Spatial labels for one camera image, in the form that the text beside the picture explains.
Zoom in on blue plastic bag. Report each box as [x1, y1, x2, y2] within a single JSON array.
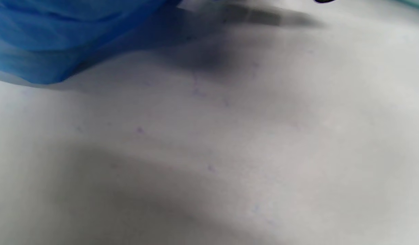
[[0, 0, 183, 85]]

